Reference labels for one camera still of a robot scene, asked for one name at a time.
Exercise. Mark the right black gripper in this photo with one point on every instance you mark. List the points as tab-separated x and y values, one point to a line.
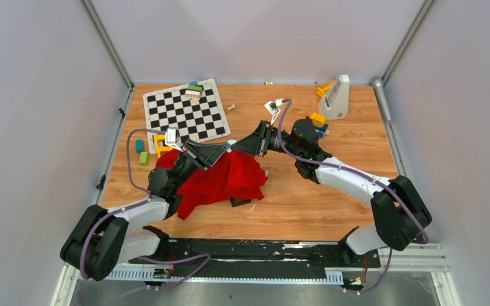
254	144

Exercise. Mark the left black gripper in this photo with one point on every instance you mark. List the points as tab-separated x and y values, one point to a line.
211	153

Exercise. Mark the red garment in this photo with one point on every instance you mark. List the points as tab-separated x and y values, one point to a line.
235	175

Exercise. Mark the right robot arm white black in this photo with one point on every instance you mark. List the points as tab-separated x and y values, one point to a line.
399	214

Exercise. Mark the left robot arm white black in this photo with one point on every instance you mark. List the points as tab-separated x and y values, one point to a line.
104	238

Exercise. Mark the black white chessboard mat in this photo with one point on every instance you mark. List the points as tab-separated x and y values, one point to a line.
199	120

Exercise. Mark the green block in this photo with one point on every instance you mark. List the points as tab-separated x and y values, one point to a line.
144	158

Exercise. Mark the toy train car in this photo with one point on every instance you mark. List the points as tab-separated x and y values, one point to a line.
320	123

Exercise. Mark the stacked toy blocks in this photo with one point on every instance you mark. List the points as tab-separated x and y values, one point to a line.
194	91

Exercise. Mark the teal block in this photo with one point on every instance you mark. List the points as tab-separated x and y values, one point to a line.
139	145

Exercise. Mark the yellow toy piece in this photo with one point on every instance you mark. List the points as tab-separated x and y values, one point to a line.
323	89

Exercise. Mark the white wedge stand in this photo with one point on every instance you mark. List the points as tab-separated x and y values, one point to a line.
334	105

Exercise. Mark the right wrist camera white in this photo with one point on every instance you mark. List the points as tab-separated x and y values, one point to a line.
273	107

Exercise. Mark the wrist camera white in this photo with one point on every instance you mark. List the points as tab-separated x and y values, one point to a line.
273	107
172	138

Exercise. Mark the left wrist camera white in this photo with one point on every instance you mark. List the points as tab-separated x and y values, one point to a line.
172	138

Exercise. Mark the black square frame under garment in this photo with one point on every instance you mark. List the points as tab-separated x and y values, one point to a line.
236	202

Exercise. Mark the yellow triangular toy frame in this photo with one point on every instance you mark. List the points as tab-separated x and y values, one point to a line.
160	146

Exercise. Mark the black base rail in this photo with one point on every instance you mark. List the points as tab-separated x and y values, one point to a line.
261	259

